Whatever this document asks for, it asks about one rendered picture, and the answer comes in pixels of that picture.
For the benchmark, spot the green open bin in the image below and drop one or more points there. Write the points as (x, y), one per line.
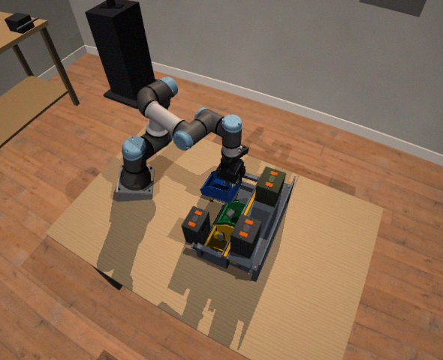
(237, 206)

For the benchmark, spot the blue bin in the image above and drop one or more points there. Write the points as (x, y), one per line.
(214, 187)

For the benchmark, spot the yellow open bin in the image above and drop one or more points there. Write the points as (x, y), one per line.
(212, 239)

